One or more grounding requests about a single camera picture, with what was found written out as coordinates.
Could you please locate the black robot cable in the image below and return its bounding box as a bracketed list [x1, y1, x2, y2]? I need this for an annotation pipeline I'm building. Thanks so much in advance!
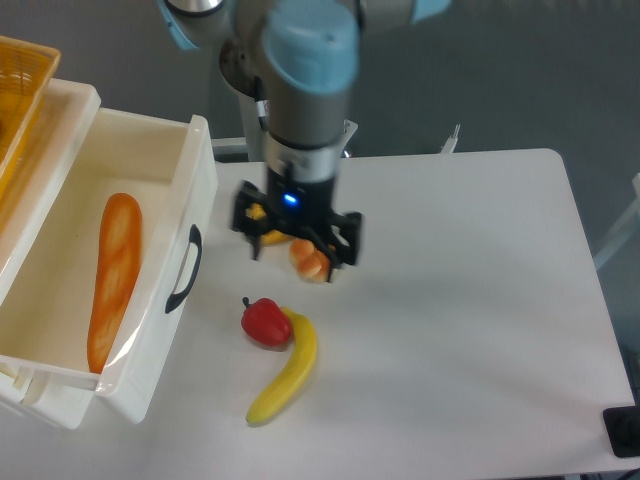
[253, 74, 271, 134]

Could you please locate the black drawer handle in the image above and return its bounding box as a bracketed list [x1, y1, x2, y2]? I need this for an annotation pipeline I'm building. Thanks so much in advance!
[164, 224, 203, 314]

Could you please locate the white drawer cabinet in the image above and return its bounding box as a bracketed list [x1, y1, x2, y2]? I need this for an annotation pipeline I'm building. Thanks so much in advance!
[1, 79, 101, 430]

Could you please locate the yellow plastic basket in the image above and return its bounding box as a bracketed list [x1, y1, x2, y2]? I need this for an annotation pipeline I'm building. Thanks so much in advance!
[1, 36, 61, 196]

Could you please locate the black device at edge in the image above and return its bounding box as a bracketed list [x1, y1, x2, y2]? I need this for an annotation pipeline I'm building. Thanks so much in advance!
[602, 406, 639, 458]

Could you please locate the white table clamp post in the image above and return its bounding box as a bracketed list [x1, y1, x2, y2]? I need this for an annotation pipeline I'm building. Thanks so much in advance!
[440, 123, 461, 154]

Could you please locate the yellow bell pepper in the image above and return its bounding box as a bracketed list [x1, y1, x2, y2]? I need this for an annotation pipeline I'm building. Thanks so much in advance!
[247, 203, 292, 246]

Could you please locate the red bell pepper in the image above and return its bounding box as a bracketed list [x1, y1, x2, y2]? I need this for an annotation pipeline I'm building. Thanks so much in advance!
[241, 297, 292, 347]

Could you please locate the braided round bread roll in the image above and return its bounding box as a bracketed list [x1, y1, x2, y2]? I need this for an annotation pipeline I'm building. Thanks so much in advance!
[289, 239, 331, 283]

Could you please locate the upper white drawer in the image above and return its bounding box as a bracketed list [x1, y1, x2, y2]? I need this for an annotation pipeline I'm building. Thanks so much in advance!
[18, 109, 217, 423]

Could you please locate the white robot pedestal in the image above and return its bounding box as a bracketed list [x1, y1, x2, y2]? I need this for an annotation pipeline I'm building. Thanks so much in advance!
[219, 39, 268, 162]

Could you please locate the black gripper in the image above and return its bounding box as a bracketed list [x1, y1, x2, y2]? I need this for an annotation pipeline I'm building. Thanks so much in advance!
[231, 168, 363, 283]

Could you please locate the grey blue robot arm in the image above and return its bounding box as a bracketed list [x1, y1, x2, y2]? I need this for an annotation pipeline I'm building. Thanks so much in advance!
[158, 1, 448, 281]

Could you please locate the long orange bread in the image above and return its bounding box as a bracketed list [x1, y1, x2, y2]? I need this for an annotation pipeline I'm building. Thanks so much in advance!
[87, 193, 142, 374]

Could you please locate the yellow banana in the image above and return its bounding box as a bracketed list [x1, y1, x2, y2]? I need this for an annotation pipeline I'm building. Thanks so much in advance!
[245, 307, 318, 426]

